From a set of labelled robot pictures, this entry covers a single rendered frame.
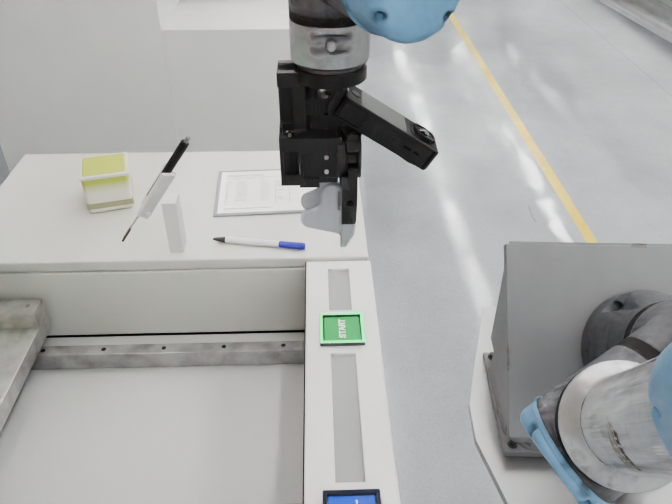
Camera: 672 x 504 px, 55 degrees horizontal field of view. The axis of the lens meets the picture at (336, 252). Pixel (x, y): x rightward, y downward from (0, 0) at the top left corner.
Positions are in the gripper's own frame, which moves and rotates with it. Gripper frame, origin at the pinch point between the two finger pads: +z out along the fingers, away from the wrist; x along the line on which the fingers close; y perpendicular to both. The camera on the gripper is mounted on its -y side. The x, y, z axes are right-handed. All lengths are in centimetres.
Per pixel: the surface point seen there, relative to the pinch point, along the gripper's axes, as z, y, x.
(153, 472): 28.7, 24.8, 10.2
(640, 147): 110, -165, -239
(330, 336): 14.2, 2.3, 1.4
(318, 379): 14.7, 3.8, 8.2
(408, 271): 111, -31, -137
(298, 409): 28.7, 6.7, 0.6
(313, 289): 14.7, 4.4, -8.5
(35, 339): 23, 45, -9
